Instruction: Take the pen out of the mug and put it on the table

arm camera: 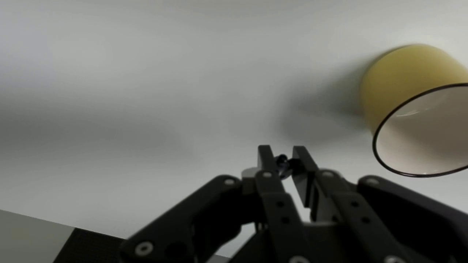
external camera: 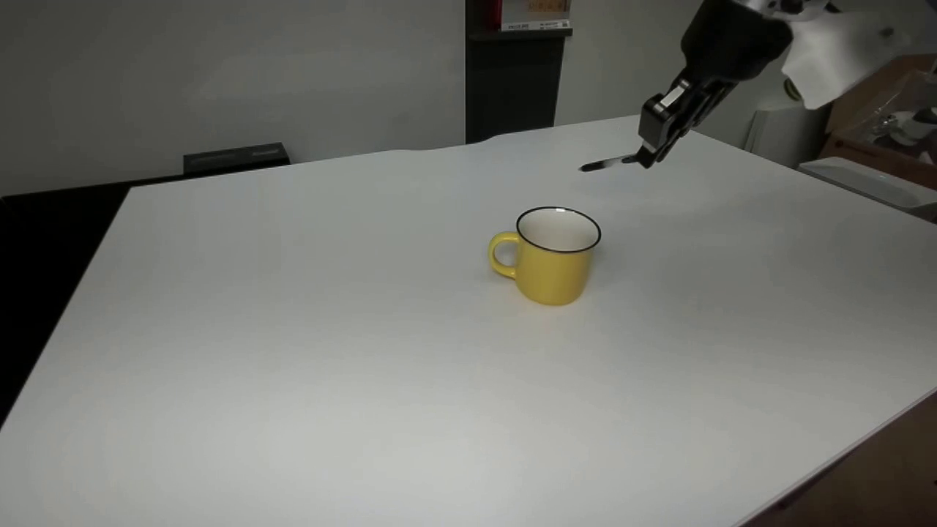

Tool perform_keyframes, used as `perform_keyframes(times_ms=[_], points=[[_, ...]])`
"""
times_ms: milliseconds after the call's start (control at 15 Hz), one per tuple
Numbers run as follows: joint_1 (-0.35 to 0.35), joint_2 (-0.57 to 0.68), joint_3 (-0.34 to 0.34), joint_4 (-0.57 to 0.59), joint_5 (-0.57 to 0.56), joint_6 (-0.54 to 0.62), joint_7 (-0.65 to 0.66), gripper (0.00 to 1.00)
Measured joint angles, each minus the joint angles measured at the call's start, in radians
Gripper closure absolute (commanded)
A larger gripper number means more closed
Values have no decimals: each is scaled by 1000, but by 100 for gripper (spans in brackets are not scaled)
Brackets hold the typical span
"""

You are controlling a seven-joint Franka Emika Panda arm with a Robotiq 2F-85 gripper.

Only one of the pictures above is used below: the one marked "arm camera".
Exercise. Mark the black textured mat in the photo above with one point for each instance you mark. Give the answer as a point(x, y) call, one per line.
point(89, 246)

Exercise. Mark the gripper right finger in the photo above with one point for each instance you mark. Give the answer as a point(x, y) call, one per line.
point(351, 204)

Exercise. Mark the dark blue pen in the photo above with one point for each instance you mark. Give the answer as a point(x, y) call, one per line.
point(282, 163)

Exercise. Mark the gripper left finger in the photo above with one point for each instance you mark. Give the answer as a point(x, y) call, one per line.
point(272, 197)

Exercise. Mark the yellow mug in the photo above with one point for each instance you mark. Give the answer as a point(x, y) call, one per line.
point(402, 76)

